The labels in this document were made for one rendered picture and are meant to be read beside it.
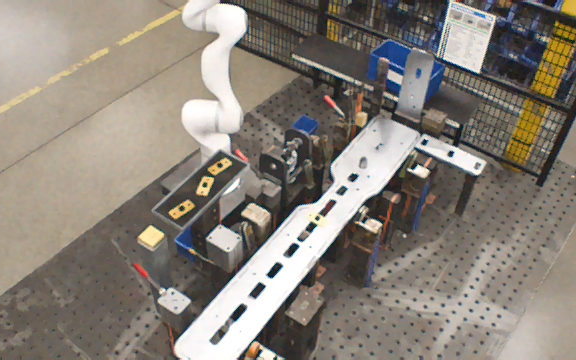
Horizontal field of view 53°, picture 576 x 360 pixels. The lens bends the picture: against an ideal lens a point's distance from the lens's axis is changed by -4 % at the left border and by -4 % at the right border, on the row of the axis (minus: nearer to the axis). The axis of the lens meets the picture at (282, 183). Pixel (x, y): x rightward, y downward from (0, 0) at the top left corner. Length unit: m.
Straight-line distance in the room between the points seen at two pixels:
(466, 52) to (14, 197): 2.70
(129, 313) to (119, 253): 0.29
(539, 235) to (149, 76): 2.98
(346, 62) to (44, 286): 1.66
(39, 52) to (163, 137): 1.50
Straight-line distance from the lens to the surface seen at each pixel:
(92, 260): 2.54
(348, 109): 2.43
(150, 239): 1.96
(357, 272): 2.35
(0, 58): 5.14
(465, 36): 2.72
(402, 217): 2.56
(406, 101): 2.65
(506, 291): 2.56
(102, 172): 3.88
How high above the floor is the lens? 2.67
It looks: 46 degrees down
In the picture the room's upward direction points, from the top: 3 degrees clockwise
